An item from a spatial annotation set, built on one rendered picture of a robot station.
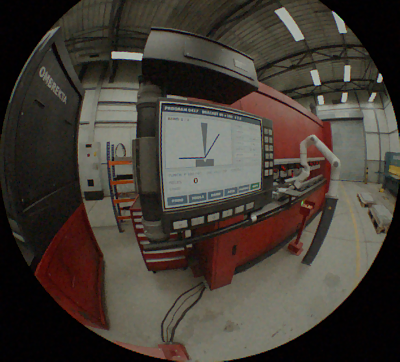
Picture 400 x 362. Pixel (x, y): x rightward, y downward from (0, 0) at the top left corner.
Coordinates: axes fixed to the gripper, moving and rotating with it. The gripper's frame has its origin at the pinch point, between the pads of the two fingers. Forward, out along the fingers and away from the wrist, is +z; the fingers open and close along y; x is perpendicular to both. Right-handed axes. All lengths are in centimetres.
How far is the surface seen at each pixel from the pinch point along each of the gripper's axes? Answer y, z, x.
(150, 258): -41, 43, 188
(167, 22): 323, -362, 194
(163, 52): -28, -112, 145
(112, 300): -104, 47, 233
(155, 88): -25, -100, 148
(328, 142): 67, -46, -196
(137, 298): -93, 54, 206
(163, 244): -57, -60, 147
